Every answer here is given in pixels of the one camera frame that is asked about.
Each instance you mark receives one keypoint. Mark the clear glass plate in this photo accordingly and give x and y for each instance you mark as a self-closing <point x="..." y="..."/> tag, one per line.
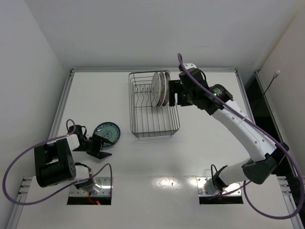
<point x="155" y="89"/>

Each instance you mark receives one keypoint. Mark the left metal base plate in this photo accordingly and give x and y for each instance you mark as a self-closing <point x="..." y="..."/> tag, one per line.
<point x="99" y="187"/>

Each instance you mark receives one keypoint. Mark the metal base plate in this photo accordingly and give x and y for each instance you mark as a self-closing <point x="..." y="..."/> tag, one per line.
<point x="206" y="188"/>
<point x="99" y="187"/>

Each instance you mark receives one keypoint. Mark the metal wire dish rack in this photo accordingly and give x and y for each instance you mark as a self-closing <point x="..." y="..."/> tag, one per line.
<point x="145" y="120"/>

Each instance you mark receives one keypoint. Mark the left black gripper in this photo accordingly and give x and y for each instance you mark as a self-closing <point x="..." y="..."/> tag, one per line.
<point x="96" y="145"/>

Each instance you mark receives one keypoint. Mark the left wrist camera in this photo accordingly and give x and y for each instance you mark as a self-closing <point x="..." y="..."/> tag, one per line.
<point x="80" y="131"/>

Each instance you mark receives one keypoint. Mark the green red rimmed plate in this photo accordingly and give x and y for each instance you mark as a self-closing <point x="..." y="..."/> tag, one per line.
<point x="163" y="89"/>
<point x="167" y="77"/>

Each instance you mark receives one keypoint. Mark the teal patterned small plate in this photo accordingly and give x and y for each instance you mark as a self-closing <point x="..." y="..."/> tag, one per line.
<point x="108" y="130"/>

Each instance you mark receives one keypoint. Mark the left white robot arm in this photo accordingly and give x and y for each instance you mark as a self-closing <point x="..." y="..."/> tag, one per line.
<point x="54" y="163"/>

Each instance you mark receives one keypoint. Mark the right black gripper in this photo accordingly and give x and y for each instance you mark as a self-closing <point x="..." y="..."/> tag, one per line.
<point x="172" y="93"/>

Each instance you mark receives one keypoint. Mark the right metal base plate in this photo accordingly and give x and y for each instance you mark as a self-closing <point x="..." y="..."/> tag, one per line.
<point x="206" y="188"/>

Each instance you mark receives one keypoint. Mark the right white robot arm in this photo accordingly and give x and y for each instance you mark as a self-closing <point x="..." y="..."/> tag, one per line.
<point x="216" y="100"/>

